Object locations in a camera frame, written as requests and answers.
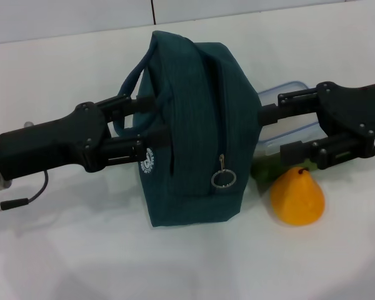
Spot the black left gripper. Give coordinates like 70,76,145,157
0,94,170,183

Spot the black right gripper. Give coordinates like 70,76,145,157
258,76,375,172

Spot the clear container with blue-rimmed lid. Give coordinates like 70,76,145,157
256,80,320,157

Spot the green cucumber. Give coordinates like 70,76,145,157
249,154,319,183

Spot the teal insulated lunch bag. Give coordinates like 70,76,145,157
114,30,263,231

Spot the yellow pear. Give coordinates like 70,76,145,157
270,166,326,226

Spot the metal key ring zipper pull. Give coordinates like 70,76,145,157
210,154,238,190

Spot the left gripper grey cable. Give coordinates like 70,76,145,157
0,170,50,212

